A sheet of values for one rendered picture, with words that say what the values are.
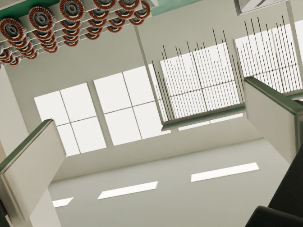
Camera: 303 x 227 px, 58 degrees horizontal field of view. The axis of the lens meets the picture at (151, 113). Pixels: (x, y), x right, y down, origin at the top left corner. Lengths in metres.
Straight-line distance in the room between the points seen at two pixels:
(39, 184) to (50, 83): 7.23
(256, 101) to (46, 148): 0.13
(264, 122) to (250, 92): 0.02
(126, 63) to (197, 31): 1.76
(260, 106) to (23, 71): 7.64
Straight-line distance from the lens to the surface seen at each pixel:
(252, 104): 0.18
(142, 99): 6.57
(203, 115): 3.62
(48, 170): 0.18
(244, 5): 0.44
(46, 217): 4.13
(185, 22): 6.42
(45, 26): 1.38
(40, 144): 0.17
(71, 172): 7.77
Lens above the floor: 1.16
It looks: 8 degrees up
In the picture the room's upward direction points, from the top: 164 degrees clockwise
